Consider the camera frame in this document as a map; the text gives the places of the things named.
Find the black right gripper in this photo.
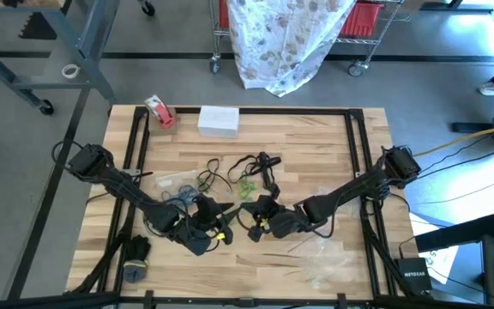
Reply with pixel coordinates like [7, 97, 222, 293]
[238, 194, 280, 227]

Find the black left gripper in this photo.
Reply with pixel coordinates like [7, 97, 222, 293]
[192, 194, 237, 233]

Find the dark navy rubber band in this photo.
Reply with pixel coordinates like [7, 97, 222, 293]
[262, 165, 281, 200]

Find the dark blue rubber band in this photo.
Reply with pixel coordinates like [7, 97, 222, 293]
[177, 183, 202, 203]

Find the wide blue rubber band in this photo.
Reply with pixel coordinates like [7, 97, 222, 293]
[160, 188, 188, 205]

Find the thin green rubber band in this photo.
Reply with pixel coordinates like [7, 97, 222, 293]
[237, 171, 260, 201]

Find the white box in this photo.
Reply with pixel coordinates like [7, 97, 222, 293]
[196, 105, 241, 140]

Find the brown cardboard box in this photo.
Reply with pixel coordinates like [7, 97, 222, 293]
[148, 115, 179, 138]

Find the black and grey glove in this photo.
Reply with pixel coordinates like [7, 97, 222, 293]
[121, 233, 153, 285]

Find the small red-striped zip bag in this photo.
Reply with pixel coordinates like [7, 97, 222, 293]
[289, 233, 358, 292]

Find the red tape dispenser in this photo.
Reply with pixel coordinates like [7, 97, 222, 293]
[143, 94, 178, 131]

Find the red plastic bin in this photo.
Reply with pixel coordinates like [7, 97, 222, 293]
[340, 0, 386, 39]
[217, 0, 231, 30]

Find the white paper sheet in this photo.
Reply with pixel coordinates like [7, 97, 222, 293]
[408, 212, 461, 285]

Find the black floor beam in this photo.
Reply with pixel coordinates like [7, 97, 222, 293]
[413, 211, 494, 254]

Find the white tape roll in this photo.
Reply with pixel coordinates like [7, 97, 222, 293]
[61, 63, 82, 80]

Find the black caster wheel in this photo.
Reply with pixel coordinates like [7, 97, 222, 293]
[138, 0, 157, 18]

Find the black jagged foam piece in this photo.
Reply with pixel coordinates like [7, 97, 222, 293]
[18, 11, 58, 41]

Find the black desk foot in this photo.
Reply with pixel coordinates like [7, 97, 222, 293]
[419, 0, 494, 15]

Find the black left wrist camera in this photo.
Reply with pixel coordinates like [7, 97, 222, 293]
[215, 222, 235, 247]

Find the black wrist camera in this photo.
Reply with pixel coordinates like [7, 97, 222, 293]
[215, 222, 235, 247]
[246, 224, 267, 244]

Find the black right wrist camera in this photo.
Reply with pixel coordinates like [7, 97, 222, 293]
[246, 224, 267, 244]

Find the black aluminium table frame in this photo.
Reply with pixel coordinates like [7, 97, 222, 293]
[62, 106, 407, 309]

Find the black network switch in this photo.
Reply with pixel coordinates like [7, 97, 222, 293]
[395, 256, 434, 298]

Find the black floor cable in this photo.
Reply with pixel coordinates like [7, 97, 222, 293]
[409, 182, 494, 207]
[418, 145, 494, 177]

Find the chrome wire shelf cart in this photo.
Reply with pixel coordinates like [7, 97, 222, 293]
[208, 0, 406, 79]

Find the workbench with grey frame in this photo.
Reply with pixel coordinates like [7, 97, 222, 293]
[0, 0, 123, 117]

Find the yellow cable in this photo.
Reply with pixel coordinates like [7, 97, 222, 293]
[413, 123, 494, 158]

